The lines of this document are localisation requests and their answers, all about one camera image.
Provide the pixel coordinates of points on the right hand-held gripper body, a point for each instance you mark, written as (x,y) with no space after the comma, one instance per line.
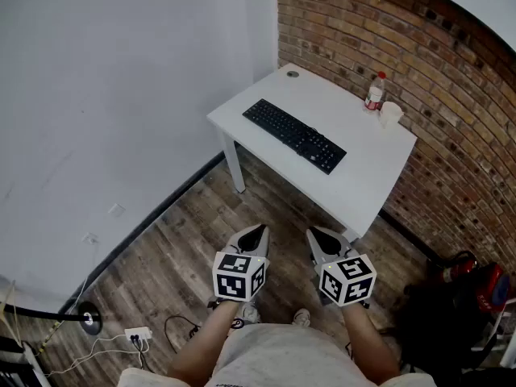
(348,280)

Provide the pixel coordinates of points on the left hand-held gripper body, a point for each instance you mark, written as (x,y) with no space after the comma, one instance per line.
(235,278)

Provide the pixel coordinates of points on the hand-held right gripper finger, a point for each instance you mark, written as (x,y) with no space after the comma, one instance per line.
(313,246)
(340,241)

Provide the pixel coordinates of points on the black keyboard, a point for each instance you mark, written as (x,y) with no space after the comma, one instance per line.
(282,125)

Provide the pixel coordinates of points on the person's right forearm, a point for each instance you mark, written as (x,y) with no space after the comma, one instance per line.
(369,345)

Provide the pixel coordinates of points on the person's left forearm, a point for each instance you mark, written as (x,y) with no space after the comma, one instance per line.
(201,349)

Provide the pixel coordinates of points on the person's left white shoe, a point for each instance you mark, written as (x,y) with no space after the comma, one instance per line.
(249,313)

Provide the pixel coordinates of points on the person's white shoe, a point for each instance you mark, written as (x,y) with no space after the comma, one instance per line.
(302,317)
(249,313)

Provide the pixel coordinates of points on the person's right white shoe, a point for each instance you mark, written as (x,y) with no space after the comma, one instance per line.
(302,317)

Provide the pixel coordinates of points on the white table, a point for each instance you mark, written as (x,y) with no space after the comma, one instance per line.
(354,163)

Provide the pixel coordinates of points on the person's grey shorts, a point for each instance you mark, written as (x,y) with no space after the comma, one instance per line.
(282,357)

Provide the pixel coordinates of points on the black bag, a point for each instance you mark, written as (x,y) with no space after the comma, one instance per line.
(435,325)

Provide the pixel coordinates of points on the red fire extinguisher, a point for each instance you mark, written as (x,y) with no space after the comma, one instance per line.
(459,270)

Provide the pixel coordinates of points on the white power strip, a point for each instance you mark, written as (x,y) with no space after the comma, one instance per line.
(138,332)

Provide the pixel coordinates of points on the white paper cup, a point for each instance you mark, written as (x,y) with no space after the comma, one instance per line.
(390,113)

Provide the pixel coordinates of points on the red box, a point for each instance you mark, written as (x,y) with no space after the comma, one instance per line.
(489,286)

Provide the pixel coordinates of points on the clear bottle with red cap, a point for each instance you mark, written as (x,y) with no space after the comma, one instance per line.
(374,94)

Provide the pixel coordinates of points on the black round stand base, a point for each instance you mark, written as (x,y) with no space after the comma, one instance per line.
(90,319)

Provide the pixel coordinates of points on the black stand pole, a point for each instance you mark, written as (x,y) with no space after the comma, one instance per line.
(36,313)

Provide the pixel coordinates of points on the white wall socket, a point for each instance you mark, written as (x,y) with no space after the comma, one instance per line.
(90,238)
(117,210)

